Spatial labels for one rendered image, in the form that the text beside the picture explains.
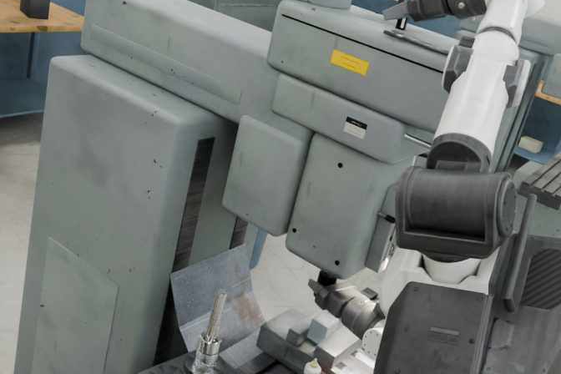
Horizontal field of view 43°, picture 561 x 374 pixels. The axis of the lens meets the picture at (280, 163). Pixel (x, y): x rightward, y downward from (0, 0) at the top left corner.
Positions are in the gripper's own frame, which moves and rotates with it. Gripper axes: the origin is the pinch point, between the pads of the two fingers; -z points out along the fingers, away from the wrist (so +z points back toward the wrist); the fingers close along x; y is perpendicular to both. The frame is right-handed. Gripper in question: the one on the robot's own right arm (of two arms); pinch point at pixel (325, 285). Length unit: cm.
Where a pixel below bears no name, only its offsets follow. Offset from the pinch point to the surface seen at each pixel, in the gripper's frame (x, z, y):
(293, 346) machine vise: 1.7, -2.6, 20.2
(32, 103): -86, -387, 102
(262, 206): 16.0, -12.6, -17.6
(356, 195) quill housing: 8.8, 7.9, -30.3
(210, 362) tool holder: 39.9, 9.5, 5.2
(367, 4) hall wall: -540, -506, 13
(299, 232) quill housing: 11.4, -3.0, -15.2
